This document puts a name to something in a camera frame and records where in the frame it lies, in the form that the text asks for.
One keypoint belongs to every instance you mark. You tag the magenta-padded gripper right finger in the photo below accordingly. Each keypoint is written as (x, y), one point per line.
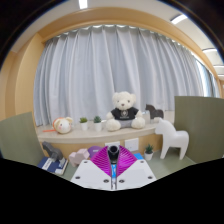
(136, 173)

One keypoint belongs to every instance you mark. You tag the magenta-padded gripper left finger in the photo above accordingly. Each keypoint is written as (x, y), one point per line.
(91, 173)

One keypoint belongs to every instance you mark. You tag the small black charger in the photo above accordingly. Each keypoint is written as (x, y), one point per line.
(113, 153)

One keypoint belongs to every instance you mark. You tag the small potted plant white pot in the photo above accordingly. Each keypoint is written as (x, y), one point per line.
(148, 155)
(97, 126)
(84, 126)

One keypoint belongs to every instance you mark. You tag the beige window ledge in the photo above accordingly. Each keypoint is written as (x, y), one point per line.
(100, 136)

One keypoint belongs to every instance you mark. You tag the dark grey horse figurine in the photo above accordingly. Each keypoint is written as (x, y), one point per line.
(53, 151)

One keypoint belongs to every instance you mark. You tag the large white horse figurine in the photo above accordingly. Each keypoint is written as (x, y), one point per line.
(173, 136)

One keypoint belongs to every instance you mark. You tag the round cream orange plush toy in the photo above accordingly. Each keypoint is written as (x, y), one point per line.
(63, 125)

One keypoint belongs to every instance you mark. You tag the cream teddy bear black shirt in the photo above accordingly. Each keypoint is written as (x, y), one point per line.
(124, 113)

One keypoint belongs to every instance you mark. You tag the black horse figurine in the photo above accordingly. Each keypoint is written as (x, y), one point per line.
(155, 112)

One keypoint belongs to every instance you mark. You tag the green partition panel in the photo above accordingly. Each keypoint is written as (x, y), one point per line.
(200, 126)
(18, 140)

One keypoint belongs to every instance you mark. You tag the light grey curtain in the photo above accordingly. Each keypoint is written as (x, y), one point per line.
(116, 60)

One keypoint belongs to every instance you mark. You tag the ceiling lights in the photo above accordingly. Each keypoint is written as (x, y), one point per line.
(178, 19)

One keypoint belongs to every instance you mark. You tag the white wall socket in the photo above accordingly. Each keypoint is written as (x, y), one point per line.
(111, 143)
(131, 145)

